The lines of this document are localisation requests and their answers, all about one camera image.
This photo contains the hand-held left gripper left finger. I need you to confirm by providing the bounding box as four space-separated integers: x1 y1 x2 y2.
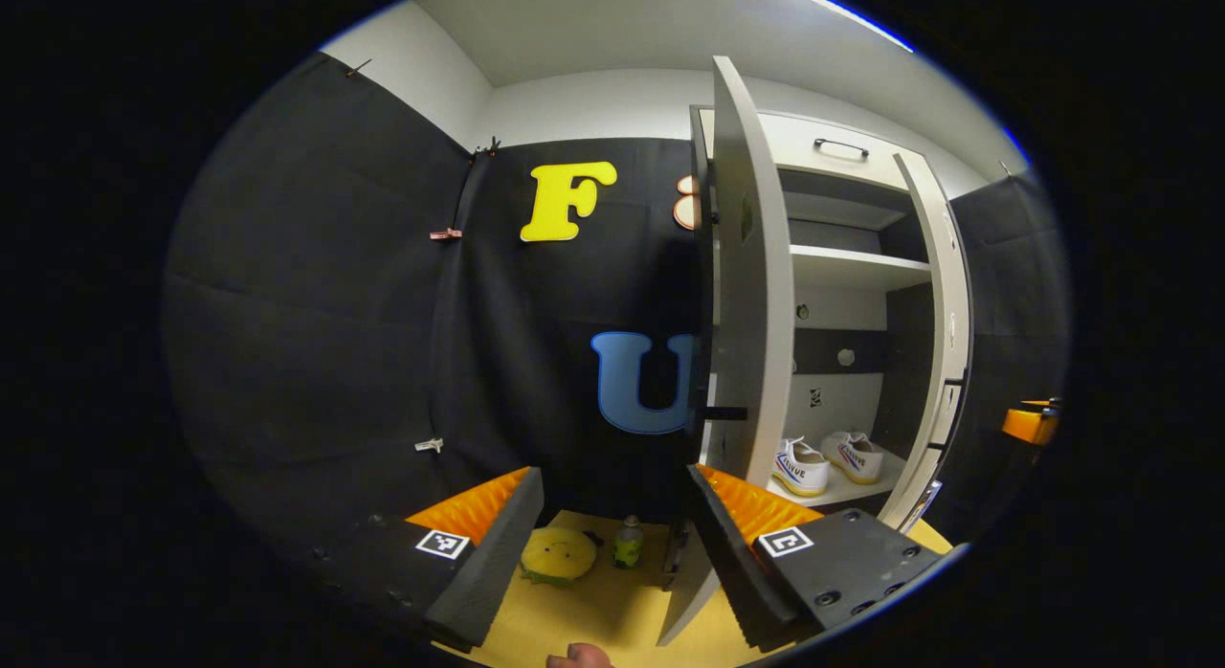
306 467 546 653

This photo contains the small green bottle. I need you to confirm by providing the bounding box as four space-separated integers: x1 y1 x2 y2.
612 515 644 570

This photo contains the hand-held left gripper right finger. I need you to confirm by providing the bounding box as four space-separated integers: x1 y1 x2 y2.
682 463 945 655

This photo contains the white shoe cabinet door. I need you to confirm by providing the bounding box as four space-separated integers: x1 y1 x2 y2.
656 56 797 648
876 151 973 535

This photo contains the black backdrop cloth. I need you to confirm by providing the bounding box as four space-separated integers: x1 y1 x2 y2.
163 51 714 559
943 170 1073 546

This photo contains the white cabinet drawer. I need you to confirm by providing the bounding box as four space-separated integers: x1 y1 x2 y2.
756 111 925 193

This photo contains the white and grey shoe cabinet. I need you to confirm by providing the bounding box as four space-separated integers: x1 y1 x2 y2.
697 106 960 516

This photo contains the white canvas shoe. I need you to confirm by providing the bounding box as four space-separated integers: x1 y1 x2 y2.
821 431 886 485
771 436 832 499

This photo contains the yellow smiling plush toy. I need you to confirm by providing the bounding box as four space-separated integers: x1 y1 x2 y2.
519 526 598 589

